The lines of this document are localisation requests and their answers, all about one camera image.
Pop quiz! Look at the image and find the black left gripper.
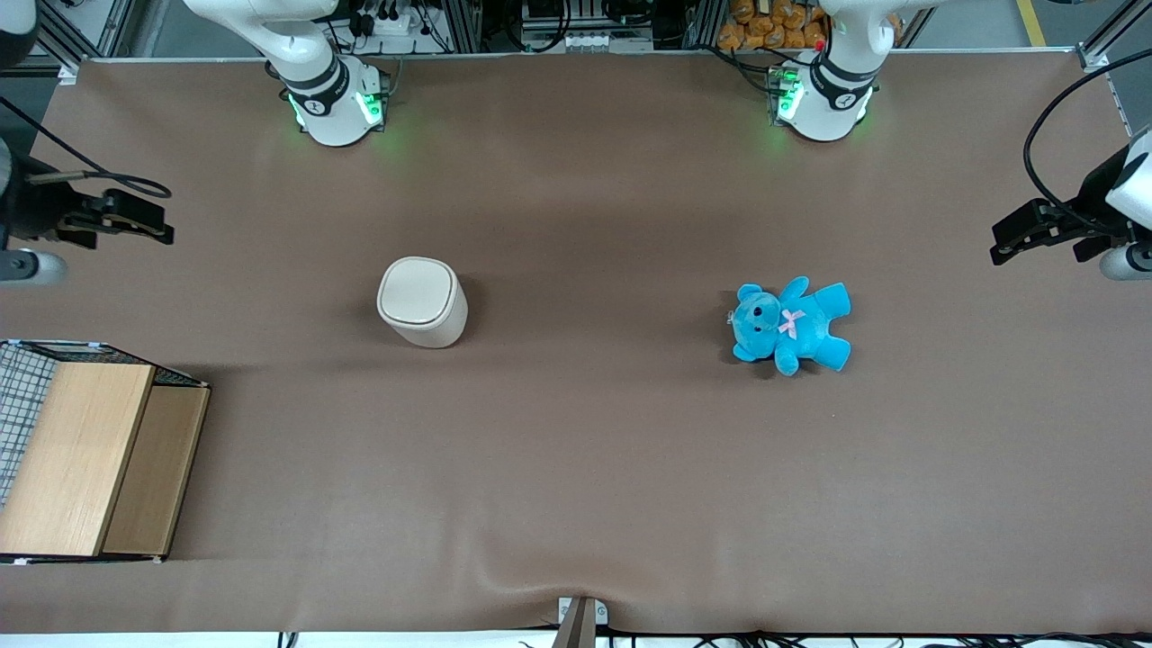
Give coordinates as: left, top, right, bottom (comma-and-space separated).
990, 198, 1133, 267

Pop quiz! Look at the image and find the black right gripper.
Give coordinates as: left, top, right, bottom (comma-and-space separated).
11, 184, 176, 251

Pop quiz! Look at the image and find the beige lidded trash can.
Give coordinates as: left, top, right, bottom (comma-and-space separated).
376, 256, 469, 349

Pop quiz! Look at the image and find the light wooden shelf board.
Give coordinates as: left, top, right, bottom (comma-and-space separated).
0, 363, 156, 557

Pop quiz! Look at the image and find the blue teddy bear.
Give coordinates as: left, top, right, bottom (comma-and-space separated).
727, 276, 852, 377

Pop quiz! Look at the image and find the dark wooden shelf board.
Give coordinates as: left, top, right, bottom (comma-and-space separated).
102, 385, 211, 556

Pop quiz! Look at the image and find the white power strip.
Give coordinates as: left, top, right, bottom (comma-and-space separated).
363, 7, 417, 37

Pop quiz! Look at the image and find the orange snack bags pile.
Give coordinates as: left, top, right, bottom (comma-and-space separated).
717, 0, 829, 52

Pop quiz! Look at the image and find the white connector block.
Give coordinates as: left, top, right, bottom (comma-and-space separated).
556, 31, 654, 53

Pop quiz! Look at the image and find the brown table cloth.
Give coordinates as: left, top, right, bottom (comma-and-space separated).
0, 49, 1152, 635

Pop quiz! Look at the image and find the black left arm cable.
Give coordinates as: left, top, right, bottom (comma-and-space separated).
1024, 49, 1152, 237

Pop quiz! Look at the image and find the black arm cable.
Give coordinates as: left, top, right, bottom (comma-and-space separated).
0, 94, 173, 200
1024, 49, 1152, 237

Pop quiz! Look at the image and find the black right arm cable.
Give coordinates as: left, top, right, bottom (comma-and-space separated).
0, 94, 173, 200

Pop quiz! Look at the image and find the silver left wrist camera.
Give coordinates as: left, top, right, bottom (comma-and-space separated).
1098, 243, 1152, 282

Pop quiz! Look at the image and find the brown camera mount post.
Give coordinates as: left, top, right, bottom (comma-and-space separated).
552, 596, 609, 648

